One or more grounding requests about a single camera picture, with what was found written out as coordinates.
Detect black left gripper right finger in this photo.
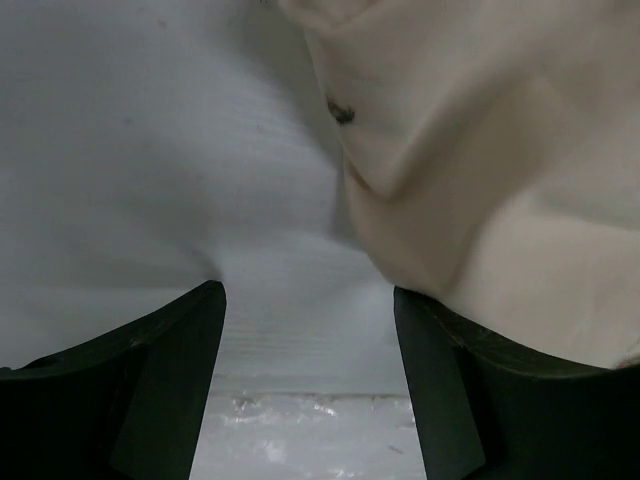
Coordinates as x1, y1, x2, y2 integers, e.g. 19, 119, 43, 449
394, 288, 639, 480

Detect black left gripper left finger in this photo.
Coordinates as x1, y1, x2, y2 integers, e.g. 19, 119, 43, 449
1, 281, 226, 479

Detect beige trousers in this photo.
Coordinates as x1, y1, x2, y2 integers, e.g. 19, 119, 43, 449
281, 1, 639, 368

